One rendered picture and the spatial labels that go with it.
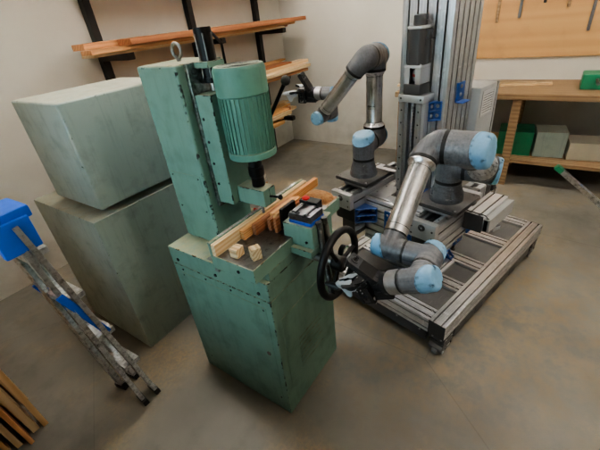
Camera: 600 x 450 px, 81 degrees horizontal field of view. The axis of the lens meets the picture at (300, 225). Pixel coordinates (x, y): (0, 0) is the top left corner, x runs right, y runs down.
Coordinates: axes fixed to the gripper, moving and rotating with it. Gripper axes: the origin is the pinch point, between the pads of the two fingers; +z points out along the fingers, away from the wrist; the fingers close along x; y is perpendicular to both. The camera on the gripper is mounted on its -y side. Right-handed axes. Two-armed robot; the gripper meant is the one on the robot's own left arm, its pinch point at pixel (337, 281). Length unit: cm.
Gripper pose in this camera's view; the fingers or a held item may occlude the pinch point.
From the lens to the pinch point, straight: 122.9
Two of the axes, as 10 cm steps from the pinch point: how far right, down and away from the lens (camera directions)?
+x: 5.6, -5.3, 6.3
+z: -6.5, 1.9, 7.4
